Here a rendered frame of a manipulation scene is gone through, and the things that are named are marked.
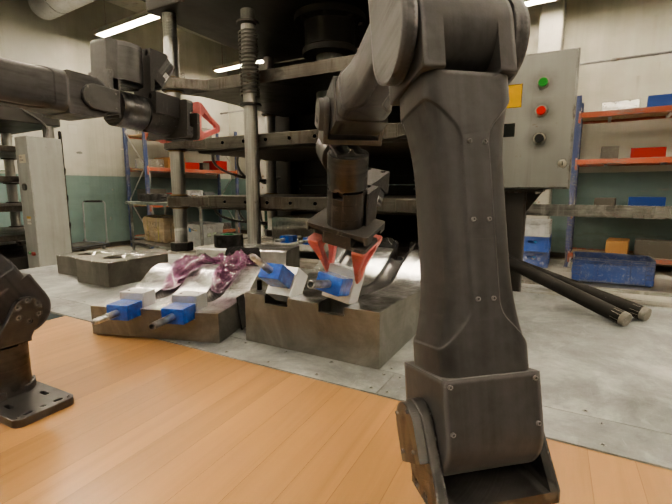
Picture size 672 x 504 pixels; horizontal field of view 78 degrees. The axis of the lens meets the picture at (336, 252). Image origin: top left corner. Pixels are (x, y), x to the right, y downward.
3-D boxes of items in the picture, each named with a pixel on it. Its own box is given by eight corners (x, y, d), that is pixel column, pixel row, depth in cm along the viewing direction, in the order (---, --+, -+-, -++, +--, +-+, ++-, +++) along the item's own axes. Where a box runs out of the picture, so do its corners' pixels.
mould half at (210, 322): (219, 343, 74) (216, 282, 72) (92, 333, 79) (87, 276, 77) (299, 282, 122) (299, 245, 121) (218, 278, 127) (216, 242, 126)
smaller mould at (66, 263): (81, 277, 129) (79, 258, 128) (57, 273, 135) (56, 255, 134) (131, 268, 144) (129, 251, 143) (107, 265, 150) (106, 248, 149)
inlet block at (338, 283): (320, 308, 57) (331, 270, 56) (290, 297, 59) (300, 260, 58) (357, 303, 68) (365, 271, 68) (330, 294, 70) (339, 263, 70)
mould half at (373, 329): (379, 370, 63) (380, 282, 61) (246, 340, 75) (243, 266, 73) (455, 296, 106) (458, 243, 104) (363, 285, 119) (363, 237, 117)
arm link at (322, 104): (303, 164, 66) (306, 84, 61) (355, 164, 68) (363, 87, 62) (315, 191, 57) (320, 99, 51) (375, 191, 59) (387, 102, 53)
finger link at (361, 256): (341, 263, 71) (343, 213, 66) (380, 275, 68) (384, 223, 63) (320, 283, 65) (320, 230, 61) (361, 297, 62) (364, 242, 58)
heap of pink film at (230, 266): (229, 294, 85) (228, 256, 84) (152, 290, 88) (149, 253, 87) (273, 270, 110) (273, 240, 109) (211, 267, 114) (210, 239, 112)
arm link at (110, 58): (120, 56, 71) (44, 29, 61) (154, 49, 67) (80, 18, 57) (122, 126, 73) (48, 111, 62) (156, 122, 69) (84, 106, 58)
